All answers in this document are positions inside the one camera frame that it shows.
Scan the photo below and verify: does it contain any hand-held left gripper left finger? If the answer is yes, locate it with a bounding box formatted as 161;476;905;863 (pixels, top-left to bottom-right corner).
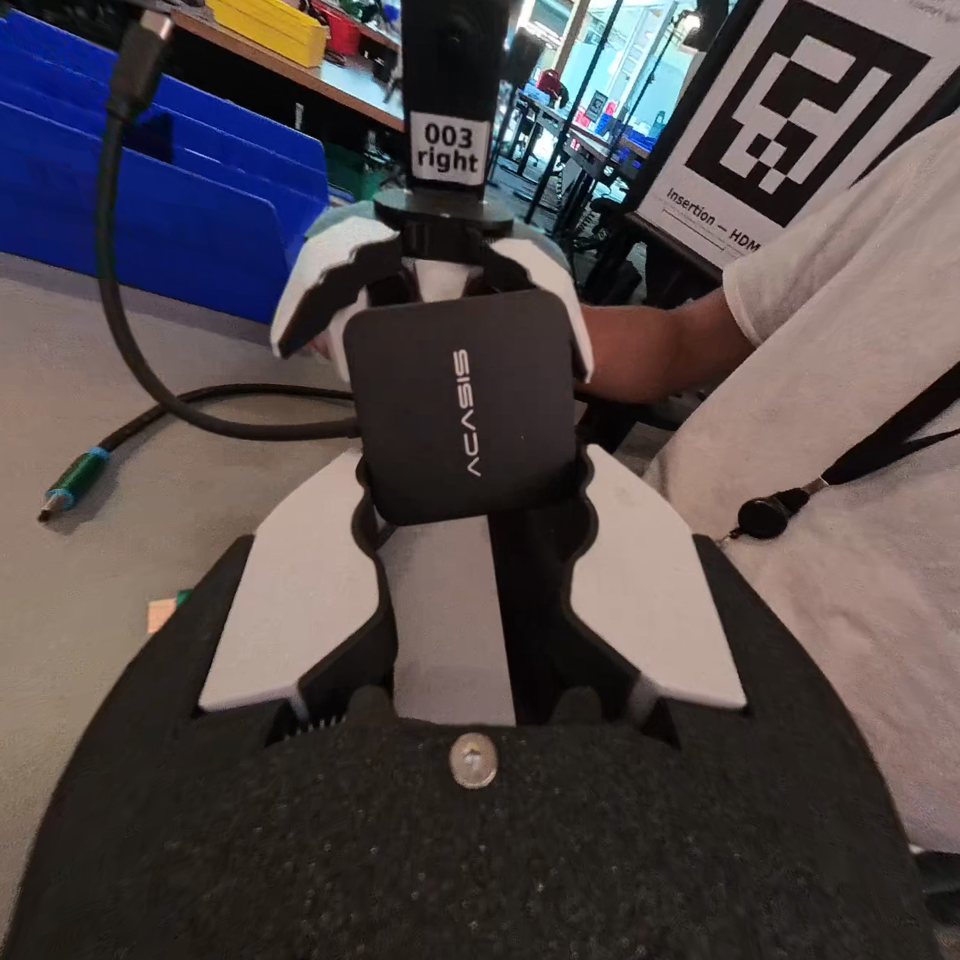
197;448;399;725

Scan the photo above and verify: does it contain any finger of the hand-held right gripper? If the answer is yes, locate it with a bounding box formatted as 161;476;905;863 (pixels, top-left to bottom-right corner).
491;236;597;385
270;228;402;360

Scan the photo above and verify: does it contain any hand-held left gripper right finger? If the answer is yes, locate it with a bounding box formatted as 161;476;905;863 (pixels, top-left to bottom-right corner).
558;444;749;740

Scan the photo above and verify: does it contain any blue plastic bin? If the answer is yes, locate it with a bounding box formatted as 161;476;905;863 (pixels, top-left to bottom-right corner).
0;101;331;325
0;11;328;198

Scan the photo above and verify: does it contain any smooth black switch cable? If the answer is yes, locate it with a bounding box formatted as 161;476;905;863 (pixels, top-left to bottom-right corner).
93;7;363;444

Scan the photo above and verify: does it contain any black blue braided cable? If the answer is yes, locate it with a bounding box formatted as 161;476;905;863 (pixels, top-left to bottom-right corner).
37;382;355;524

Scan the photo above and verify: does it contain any person's right forearm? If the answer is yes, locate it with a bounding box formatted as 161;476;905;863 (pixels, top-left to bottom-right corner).
581;288;755;406

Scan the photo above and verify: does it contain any grey desk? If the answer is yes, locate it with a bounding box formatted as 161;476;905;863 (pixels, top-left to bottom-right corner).
0;251;676;886

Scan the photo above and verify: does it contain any long grey work table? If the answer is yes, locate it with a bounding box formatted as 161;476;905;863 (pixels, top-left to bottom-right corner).
172;11;408;134

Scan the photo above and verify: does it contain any green plastic crate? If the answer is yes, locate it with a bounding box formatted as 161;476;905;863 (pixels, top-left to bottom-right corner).
326;146;400;201

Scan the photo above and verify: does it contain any small pink green block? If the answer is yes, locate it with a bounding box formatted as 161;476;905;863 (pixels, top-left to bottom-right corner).
146;592;190;636

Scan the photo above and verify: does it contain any yellow plastic bin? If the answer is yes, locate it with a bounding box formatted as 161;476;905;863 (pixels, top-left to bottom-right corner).
206;0;331;69

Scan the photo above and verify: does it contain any white printed marker sign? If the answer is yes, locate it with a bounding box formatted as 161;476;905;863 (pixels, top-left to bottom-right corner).
637;0;960;273

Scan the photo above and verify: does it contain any person's white shirt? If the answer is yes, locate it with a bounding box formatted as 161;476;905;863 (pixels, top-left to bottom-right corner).
645;112;960;858

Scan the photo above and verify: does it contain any black lanyard badge reel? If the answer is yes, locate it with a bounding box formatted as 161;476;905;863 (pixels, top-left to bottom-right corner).
726;360;960;543

